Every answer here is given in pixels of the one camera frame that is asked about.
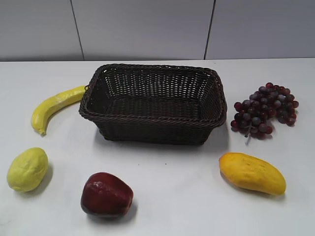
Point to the dark woven wicker basket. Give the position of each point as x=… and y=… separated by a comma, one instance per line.
x=163, y=104

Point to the orange-yellow mango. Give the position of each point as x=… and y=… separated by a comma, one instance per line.
x=251, y=173

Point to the dark red apple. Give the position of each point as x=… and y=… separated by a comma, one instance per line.
x=105, y=195

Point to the purple grape bunch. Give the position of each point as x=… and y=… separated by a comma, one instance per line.
x=254, y=115

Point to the yellow banana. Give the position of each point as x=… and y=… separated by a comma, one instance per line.
x=42, y=113

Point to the yellow-green lemon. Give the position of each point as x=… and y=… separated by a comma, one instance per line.
x=28, y=170

